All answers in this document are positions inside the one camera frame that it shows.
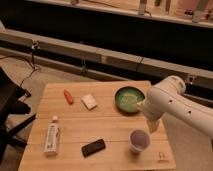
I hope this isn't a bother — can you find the black chair base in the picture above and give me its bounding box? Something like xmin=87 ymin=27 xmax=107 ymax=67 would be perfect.
xmin=0 ymin=67 xmax=36 ymax=163

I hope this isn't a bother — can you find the green ceramic bowl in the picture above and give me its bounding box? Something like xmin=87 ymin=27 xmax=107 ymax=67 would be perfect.
xmin=114 ymin=86 xmax=145 ymax=113

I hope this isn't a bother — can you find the orange carrot toy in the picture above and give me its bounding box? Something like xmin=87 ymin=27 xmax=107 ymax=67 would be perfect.
xmin=64 ymin=90 xmax=73 ymax=105

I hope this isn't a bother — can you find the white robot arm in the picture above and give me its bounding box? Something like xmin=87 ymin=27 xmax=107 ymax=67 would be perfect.
xmin=141 ymin=76 xmax=213 ymax=139

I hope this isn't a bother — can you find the black floor cable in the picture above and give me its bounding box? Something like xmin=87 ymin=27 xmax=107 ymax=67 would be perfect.
xmin=0 ymin=39 xmax=43 ymax=88

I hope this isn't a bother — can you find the white sponge block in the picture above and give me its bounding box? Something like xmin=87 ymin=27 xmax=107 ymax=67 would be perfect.
xmin=81 ymin=94 xmax=97 ymax=110

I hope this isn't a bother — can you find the white tube with cap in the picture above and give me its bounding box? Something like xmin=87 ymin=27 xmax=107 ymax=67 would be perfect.
xmin=44 ymin=116 xmax=59 ymax=156

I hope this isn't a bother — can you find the wooden table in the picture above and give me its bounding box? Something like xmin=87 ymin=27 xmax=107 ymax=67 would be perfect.
xmin=18 ymin=81 xmax=176 ymax=171

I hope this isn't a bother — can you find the black smartphone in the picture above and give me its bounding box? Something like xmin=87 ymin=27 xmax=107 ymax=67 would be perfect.
xmin=81 ymin=139 xmax=106 ymax=157

